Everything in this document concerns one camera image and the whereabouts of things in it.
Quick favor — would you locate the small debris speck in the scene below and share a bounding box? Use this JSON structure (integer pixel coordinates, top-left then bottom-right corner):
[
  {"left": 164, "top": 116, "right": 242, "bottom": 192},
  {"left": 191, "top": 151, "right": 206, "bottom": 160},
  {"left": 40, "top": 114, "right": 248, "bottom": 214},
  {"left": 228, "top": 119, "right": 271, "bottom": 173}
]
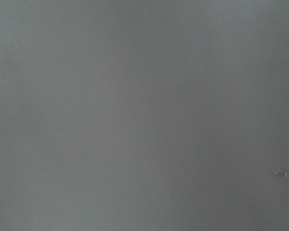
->
[{"left": 272, "top": 170, "right": 288, "bottom": 178}]

